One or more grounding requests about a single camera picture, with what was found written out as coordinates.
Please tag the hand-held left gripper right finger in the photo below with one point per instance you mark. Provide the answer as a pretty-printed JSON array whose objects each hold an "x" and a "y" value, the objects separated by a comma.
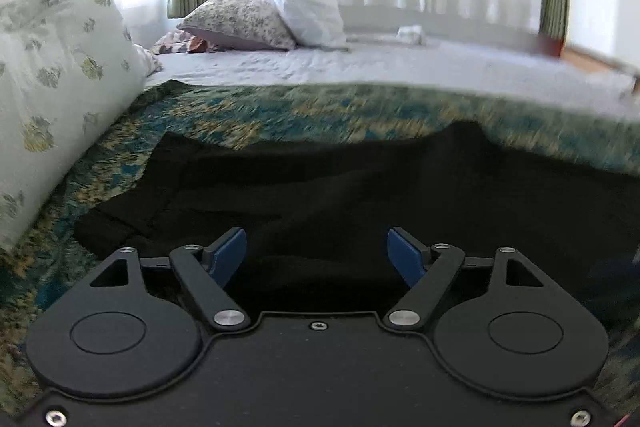
[{"x": 404, "y": 257}]

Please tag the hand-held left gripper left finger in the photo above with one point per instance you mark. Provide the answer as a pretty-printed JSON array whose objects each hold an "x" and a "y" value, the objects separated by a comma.
[{"x": 229, "y": 254}]

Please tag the black pants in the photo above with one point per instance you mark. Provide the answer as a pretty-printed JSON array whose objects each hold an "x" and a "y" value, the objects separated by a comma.
[{"x": 320, "y": 187}]

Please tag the teal and gold patterned bedspread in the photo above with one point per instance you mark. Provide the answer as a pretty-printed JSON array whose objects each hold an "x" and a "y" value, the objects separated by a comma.
[{"x": 300, "y": 107}]

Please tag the white bed sheet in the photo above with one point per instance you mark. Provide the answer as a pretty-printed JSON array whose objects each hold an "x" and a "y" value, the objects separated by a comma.
[{"x": 400, "y": 62}]

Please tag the blue-patterned white cloth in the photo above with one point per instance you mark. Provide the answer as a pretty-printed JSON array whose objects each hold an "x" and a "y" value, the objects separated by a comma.
[{"x": 150, "y": 59}]

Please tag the reddish floral cloth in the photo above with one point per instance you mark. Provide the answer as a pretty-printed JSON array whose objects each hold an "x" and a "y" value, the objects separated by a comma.
[{"x": 175, "y": 42}]

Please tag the small white rolled cloth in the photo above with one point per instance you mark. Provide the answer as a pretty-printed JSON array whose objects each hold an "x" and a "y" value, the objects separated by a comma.
[{"x": 411, "y": 34}]

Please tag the small-flowered pillow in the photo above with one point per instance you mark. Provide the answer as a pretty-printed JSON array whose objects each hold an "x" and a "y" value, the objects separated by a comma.
[{"x": 240, "y": 17}]

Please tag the grey bed headboard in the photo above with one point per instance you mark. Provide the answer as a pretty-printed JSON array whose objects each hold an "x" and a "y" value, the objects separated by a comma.
[{"x": 450, "y": 19}]

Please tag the large pale floral pillow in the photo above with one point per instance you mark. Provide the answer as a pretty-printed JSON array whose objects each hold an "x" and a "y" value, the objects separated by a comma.
[{"x": 60, "y": 72}]

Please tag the white pillow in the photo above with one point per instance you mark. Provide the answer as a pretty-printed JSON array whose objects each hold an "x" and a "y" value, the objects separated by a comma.
[{"x": 305, "y": 2}]

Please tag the wooden wall panel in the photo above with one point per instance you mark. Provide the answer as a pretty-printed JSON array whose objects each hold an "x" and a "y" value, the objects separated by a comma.
[{"x": 595, "y": 59}]

